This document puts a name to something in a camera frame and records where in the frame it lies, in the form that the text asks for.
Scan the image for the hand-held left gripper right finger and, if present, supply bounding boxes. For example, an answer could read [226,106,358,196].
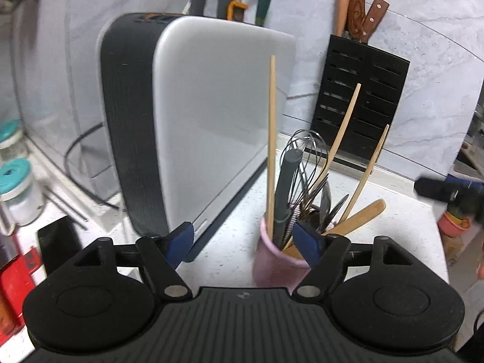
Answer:
[293,221,417,299]

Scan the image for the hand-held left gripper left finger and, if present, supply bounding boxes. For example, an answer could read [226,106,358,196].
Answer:
[72,221,194,299]

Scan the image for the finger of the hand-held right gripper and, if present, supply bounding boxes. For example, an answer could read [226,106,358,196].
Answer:
[415,174,460,202]

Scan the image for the pink mesh utensil holder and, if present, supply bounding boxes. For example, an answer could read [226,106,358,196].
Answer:
[253,214,315,293]

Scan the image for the wooden handle steel ladle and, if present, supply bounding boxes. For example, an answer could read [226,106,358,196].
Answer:
[321,194,351,228]

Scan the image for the wooden handle steel fork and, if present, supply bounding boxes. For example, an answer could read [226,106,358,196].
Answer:
[299,176,330,221]

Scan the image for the wooden spatula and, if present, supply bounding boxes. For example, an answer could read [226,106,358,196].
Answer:
[283,199,387,258]

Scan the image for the gray handle kitchen tool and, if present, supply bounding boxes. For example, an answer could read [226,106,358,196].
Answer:
[273,150,303,250]

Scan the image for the wooden chopstick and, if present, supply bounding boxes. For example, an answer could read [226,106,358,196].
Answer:
[267,55,277,236]
[339,124,390,224]
[309,83,362,198]

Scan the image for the steel wire whisk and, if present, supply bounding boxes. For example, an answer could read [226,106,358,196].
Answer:
[282,130,329,213]

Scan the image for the pink plastic bowl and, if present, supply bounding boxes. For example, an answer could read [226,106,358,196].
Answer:
[438,212,472,237]

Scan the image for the black slotted knife block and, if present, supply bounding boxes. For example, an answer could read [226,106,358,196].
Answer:
[311,34,411,175]

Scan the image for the thin metal rod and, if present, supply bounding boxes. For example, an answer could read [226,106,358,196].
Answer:
[43,193,84,231]
[45,187,88,224]

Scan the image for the black smartphone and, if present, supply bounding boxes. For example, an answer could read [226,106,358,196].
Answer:
[37,216,82,273]

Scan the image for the white black countertop appliance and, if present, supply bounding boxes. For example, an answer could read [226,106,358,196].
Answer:
[96,12,296,263]

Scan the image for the teal lid plastic jar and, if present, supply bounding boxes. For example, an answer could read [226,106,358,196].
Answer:
[0,120,24,161]
[0,159,43,231]

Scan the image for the red box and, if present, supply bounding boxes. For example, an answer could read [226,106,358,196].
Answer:
[0,247,38,335]

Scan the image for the black power cable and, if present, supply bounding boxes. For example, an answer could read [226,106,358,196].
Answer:
[64,123,122,211]

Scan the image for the brown riveted handle knife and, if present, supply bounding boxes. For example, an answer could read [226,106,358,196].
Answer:
[347,0,368,41]
[359,0,390,44]

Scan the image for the light wooden handle knife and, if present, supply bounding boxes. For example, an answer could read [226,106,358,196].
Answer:
[336,0,355,37]

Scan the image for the green handle hanging utensil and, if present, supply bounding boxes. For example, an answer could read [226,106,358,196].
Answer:
[255,0,279,27]

